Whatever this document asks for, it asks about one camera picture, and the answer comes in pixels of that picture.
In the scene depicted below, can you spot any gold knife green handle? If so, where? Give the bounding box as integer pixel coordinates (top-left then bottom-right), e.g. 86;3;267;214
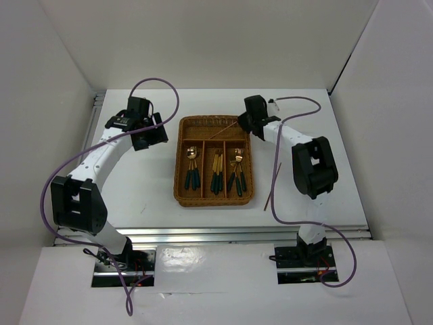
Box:
210;154;219;193
212;154;223;195

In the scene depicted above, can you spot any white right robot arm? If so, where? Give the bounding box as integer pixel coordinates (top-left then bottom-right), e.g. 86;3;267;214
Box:
237;95;338;265

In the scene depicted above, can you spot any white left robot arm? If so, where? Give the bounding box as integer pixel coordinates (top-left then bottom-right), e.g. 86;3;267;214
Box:
50;97;168;270

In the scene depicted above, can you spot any brown wicker cutlery tray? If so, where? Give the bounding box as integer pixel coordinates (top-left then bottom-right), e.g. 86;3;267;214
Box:
174;115;254;207

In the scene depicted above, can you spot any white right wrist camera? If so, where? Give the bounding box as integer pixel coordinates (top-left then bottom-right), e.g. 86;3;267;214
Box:
268;99;280;114

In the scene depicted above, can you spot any aluminium frame rail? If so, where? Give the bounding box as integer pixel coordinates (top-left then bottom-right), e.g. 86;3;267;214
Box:
53;88;373;245

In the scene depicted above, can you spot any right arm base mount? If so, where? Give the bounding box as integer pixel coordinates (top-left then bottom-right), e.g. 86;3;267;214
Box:
268;246;339;284

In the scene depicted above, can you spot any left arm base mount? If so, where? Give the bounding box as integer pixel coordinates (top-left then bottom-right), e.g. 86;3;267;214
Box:
83;248;156;288

